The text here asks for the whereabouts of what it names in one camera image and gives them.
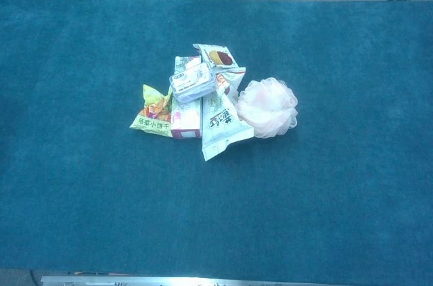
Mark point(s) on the large white snack bag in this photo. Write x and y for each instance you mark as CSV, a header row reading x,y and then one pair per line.
x,y
220,123

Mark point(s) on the long white box pink end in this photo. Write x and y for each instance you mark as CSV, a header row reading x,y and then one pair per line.
x,y
185,118

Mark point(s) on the clear plastic box blue label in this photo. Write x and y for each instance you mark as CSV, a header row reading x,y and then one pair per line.
x,y
191,83

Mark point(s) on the pink mesh bath sponge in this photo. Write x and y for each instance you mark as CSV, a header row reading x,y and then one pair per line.
x,y
267,108

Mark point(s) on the small snack packet red-yellow picture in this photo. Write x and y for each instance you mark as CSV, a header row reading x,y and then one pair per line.
x,y
221,57

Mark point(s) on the green yellow biscuit bag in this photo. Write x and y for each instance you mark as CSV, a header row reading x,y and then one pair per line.
x,y
154,113

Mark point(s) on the teal carpet table cover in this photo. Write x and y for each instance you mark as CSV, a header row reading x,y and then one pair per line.
x,y
84,198

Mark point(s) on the silver metal rail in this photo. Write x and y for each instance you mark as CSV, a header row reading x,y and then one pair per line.
x,y
169,281

